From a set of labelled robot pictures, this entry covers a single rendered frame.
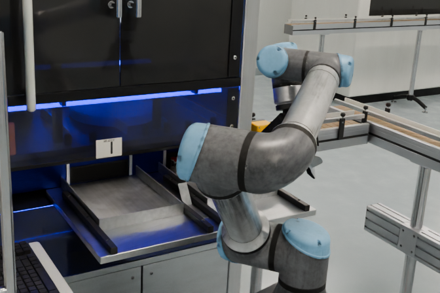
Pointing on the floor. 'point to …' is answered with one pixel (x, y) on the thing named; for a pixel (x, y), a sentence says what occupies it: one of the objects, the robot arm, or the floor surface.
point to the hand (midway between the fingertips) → (293, 182)
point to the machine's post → (247, 75)
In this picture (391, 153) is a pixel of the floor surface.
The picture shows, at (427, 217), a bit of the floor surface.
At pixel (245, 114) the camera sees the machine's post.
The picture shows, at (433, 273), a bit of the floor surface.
